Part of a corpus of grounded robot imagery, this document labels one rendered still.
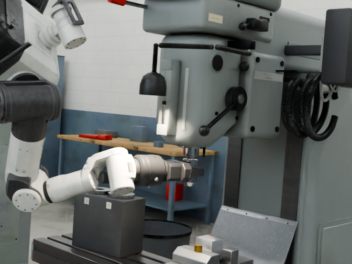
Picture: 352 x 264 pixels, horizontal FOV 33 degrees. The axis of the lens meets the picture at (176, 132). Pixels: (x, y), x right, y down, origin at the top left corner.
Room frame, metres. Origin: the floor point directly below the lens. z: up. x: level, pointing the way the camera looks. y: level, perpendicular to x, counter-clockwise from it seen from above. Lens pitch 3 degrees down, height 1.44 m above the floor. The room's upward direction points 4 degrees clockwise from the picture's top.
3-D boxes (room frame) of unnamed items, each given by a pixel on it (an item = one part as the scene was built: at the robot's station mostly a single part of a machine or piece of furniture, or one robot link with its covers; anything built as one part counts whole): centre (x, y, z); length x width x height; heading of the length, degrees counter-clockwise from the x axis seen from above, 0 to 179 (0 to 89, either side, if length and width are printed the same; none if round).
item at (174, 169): (1.68, 0.03, 1.23); 0.13 x 0.12 x 0.10; 31
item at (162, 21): (1.75, -0.08, 1.68); 0.34 x 0.24 x 0.10; 137
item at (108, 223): (1.99, 0.21, 1.01); 0.22 x 0.12 x 0.20; 55
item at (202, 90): (1.73, -0.05, 1.47); 0.21 x 0.19 x 0.32; 47
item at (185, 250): (1.62, -0.08, 1.00); 0.12 x 0.06 x 0.04; 48
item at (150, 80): (1.56, 0.07, 1.48); 0.07 x 0.07 x 0.06
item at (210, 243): (1.66, -0.12, 1.02); 0.06 x 0.05 x 0.06; 48
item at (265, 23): (1.68, -0.19, 1.66); 0.12 x 0.04 x 0.04; 137
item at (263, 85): (1.87, -0.18, 1.47); 0.24 x 0.19 x 0.26; 47
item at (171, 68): (1.64, 0.03, 1.45); 0.04 x 0.04 x 0.21; 47
